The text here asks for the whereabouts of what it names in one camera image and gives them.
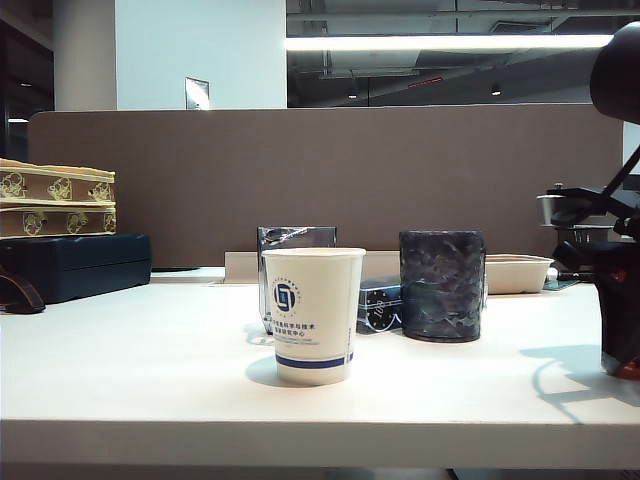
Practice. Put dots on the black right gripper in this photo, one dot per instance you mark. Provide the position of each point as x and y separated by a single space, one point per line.
610 260

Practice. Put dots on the red plastic letter c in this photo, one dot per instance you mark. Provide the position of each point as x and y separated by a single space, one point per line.
629 371

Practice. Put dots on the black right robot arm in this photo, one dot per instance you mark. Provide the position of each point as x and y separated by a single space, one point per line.
620 75

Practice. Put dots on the teal letter board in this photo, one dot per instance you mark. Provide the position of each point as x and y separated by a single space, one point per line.
555 286

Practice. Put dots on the white paper cup blue logo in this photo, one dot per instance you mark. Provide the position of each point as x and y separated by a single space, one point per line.
315 310

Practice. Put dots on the beige oval tray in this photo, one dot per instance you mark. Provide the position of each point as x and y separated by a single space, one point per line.
515 275

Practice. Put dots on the dark marbled mug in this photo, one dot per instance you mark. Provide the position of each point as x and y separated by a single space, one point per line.
440 285

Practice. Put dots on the small dark blue box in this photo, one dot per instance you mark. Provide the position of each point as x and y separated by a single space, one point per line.
377 310

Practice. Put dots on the black pendant lamp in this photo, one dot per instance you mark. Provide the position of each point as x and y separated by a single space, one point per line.
352 94
495 90

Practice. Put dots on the brown desk divider panel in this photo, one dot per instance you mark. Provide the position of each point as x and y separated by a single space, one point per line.
350 175

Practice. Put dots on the red ceiling sign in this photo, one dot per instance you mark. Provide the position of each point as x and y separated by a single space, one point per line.
425 82

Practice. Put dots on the long ceiling light strip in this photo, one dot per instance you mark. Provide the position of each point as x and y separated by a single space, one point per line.
450 42

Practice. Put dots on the dark blue hard case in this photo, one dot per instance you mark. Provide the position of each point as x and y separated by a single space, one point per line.
75 270

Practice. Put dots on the brown box yellow bear pattern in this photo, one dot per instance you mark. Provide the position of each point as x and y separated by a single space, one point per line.
50 222
50 187

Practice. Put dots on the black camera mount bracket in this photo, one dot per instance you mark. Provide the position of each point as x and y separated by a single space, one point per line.
590 205

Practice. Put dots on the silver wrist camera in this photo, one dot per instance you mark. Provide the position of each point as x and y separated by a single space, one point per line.
550 210

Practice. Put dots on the small wall sign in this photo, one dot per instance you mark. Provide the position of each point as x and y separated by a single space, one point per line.
197 94

